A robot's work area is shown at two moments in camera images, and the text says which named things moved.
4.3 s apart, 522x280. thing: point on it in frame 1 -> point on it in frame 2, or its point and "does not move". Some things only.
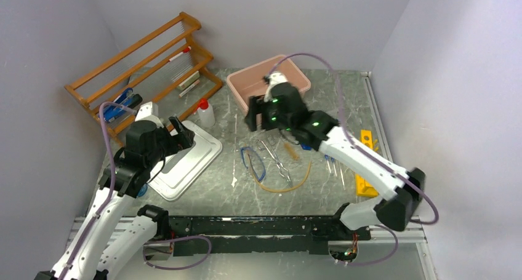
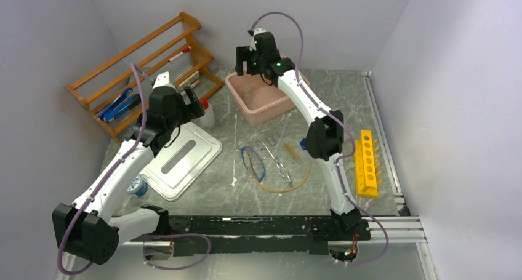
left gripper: (182, 140) -> (196, 109)
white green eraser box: (189, 80) does not move
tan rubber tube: (284, 191) does not move
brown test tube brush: (292, 152) does not move
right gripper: (257, 105) -> (243, 53)
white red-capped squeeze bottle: (205, 114) does not move
